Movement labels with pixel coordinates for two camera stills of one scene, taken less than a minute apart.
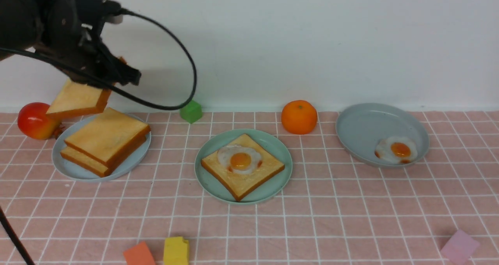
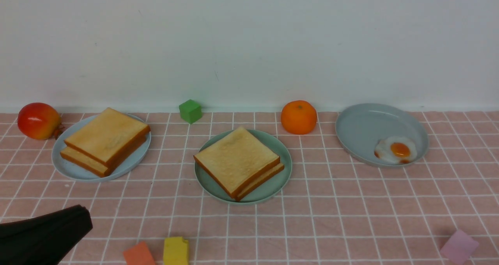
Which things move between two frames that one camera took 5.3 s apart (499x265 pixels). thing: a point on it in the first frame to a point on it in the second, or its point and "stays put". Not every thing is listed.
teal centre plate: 271,187 stays put
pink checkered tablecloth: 335,210 stays put
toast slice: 77,99 to 236,160
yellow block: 176,251 stays put
